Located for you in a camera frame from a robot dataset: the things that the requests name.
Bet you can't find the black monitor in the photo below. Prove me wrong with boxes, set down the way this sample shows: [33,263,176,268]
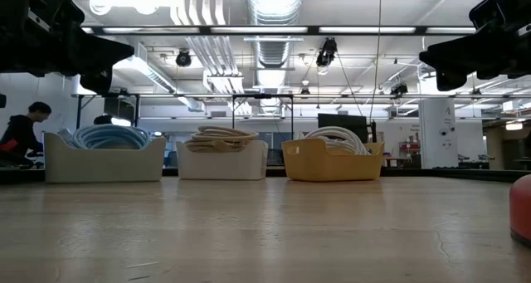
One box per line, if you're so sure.
[318,113,369,142]

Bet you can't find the black table frame rail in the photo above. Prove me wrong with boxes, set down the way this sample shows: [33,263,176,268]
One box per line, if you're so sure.
[0,166,531,183]

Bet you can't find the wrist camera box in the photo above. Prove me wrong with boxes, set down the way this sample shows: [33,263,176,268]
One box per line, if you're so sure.
[39,0,86,27]
[468,0,523,30]

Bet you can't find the black dome ceiling fixture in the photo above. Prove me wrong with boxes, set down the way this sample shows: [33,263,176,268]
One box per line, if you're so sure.
[175,48,192,67]

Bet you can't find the white pillar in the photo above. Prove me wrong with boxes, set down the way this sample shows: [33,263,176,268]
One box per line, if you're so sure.
[417,98,460,169]

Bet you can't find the beige plastic bin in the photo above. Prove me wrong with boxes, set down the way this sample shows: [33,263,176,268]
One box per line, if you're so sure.
[43,132,167,184]

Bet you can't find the black overhead camera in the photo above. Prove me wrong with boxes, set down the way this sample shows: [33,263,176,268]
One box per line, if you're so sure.
[315,37,338,68]

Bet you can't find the white plastic bin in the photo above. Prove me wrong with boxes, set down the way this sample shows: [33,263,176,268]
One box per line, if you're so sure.
[176,139,270,181]

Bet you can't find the black metal frame stand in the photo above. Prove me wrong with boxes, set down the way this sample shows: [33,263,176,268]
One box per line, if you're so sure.
[231,93,295,145]

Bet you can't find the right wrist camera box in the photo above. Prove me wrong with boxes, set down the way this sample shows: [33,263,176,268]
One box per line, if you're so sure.
[468,0,523,30]

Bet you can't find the white USB cable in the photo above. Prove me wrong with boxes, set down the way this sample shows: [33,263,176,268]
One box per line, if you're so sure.
[302,125,370,155]
[319,135,358,155]

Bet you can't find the red round object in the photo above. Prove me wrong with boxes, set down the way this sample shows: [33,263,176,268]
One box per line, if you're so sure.
[509,173,531,247]

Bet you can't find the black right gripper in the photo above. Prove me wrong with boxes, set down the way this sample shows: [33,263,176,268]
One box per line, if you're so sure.
[418,20,531,92]

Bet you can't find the yellow plastic bin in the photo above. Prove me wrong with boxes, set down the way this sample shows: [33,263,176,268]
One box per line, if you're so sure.
[280,137,385,183]

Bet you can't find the overhead frame bar with lights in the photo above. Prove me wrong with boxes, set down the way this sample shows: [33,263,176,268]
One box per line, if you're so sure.
[80,24,477,37]

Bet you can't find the light blue USB cable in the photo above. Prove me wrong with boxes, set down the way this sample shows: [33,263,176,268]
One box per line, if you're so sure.
[57,127,84,149]
[72,135,146,150]
[78,124,153,145]

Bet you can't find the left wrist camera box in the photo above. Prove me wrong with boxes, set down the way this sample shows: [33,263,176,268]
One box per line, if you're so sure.
[39,0,86,27]

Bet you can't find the black ceiling camera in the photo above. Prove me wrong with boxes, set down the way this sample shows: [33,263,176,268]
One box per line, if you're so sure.
[389,81,410,97]

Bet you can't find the silver ventilation duct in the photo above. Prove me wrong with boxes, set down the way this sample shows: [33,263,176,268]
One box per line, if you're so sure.
[246,0,304,68]

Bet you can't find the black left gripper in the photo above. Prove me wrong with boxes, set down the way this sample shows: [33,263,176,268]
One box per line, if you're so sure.
[0,7,135,95]

